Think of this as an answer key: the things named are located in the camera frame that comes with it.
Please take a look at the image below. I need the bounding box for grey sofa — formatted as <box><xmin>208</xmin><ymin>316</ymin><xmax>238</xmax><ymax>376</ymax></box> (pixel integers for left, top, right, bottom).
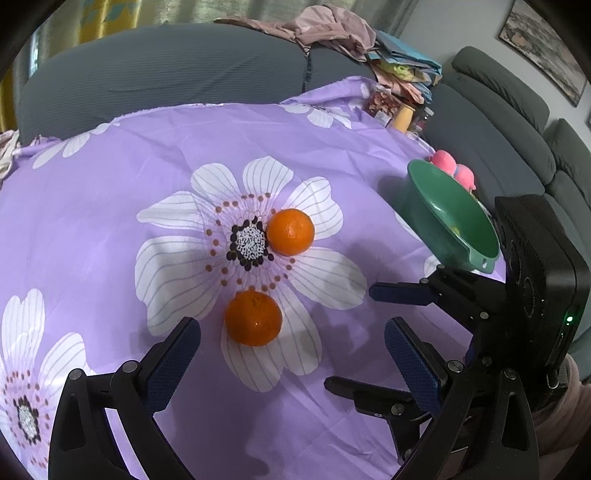
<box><xmin>16</xmin><ymin>21</ymin><xmax>591</xmax><ymax>259</ymax></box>

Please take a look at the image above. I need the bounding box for clear small bottle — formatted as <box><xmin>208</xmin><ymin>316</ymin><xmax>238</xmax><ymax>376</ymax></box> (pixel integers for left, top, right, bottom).
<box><xmin>409</xmin><ymin>107</ymin><xmax>435</xmax><ymax>139</ymax></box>

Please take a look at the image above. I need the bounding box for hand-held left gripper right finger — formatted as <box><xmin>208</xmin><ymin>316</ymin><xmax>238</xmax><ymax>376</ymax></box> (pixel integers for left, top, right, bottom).
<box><xmin>384</xmin><ymin>318</ymin><xmax>541</xmax><ymax>480</ymax></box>

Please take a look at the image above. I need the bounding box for patterned white cloth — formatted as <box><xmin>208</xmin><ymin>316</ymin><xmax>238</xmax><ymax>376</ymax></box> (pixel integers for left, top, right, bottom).
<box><xmin>0</xmin><ymin>130</ymin><xmax>21</xmax><ymax>178</ymax></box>

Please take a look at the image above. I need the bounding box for beige bottle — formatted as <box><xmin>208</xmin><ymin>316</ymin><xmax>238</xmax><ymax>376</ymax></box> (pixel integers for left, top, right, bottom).
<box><xmin>391</xmin><ymin>102</ymin><xmax>416</xmax><ymax>134</ymax></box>

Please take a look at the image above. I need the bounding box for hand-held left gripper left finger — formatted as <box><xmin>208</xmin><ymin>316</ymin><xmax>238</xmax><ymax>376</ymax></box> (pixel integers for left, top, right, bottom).
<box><xmin>48</xmin><ymin>317</ymin><xmax>202</xmax><ymax>480</ymax></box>

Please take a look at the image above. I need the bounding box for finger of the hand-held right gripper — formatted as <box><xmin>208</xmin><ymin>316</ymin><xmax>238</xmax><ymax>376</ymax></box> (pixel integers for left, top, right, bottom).
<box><xmin>369</xmin><ymin>266</ymin><xmax>509</xmax><ymax>333</ymax></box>
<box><xmin>324</xmin><ymin>376</ymin><xmax>435</xmax><ymax>464</ymax></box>

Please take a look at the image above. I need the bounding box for mauve crumpled garment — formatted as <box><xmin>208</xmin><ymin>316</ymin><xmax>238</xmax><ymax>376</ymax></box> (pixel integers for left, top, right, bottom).
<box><xmin>215</xmin><ymin>4</ymin><xmax>378</xmax><ymax>61</ymax></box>

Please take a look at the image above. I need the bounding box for green plastic bowl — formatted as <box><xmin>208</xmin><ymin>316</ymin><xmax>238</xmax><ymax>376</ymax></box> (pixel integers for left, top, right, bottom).
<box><xmin>406</xmin><ymin>159</ymin><xmax>502</xmax><ymax>274</ymax></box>

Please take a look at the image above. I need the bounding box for purple floral cloth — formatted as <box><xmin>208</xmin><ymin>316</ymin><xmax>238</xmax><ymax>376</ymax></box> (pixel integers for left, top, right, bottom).
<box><xmin>0</xmin><ymin>76</ymin><xmax>509</xmax><ymax>480</ymax></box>

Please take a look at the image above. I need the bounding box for stack of folded clothes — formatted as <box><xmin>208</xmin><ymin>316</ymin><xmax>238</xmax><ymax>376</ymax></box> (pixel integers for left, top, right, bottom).
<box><xmin>367</xmin><ymin>32</ymin><xmax>444</xmax><ymax>104</ymax></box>

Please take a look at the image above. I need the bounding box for orange mandarin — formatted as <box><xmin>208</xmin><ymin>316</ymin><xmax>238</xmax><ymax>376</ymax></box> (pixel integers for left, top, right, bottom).
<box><xmin>266</xmin><ymin>208</ymin><xmax>315</xmax><ymax>257</ymax></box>
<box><xmin>224</xmin><ymin>290</ymin><xmax>283</xmax><ymax>347</ymax></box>

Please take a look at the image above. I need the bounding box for framed wall picture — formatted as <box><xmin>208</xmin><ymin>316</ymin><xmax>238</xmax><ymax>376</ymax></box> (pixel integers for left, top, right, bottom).
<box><xmin>498</xmin><ymin>0</ymin><xmax>588</xmax><ymax>108</ymax></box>

